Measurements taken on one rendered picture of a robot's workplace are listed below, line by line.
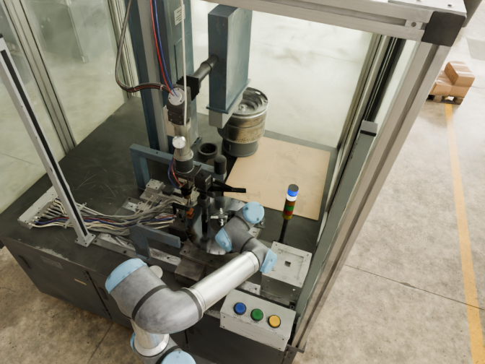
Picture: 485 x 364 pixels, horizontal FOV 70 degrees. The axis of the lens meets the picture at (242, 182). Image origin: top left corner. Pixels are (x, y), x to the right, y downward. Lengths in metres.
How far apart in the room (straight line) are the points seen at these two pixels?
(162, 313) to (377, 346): 1.82
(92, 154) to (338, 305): 1.87
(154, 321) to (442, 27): 0.82
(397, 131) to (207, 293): 0.62
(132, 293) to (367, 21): 0.78
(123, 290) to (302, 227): 1.15
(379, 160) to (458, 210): 2.82
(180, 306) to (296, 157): 1.52
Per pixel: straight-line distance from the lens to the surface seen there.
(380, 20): 0.62
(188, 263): 1.63
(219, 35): 1.42
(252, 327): 1.46
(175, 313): 0.93
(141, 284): 0.95
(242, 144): 2.13
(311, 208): 1.98
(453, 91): 4.93
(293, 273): 1.55
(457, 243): 3.27
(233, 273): 1.05
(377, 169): 0.76
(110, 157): 2.30
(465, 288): 3.05
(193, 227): 1.58
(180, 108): 1.21
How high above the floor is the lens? 2.21
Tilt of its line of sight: 46 degrees down
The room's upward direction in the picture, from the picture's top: 4 degrees clockwise
